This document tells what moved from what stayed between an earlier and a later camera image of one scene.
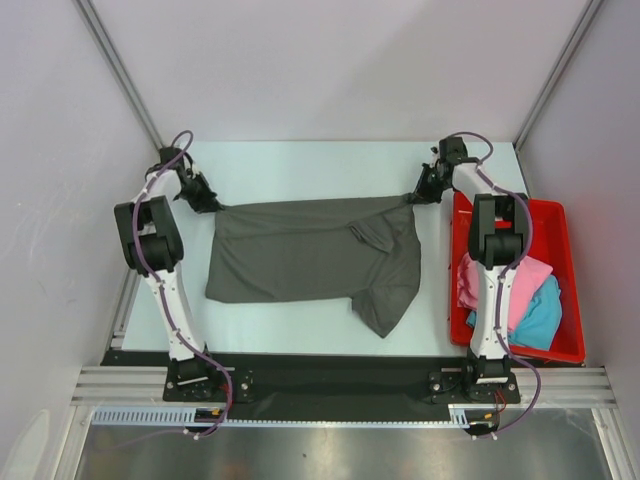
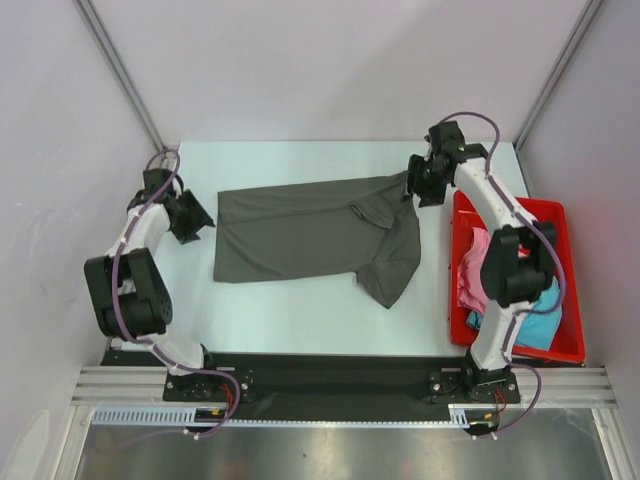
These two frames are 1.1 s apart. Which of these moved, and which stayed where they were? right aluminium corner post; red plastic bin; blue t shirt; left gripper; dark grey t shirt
Moved: left gripper; dark grey t shirt
Stayed: blue t shirt; right aluminium corner post; red plastic bin
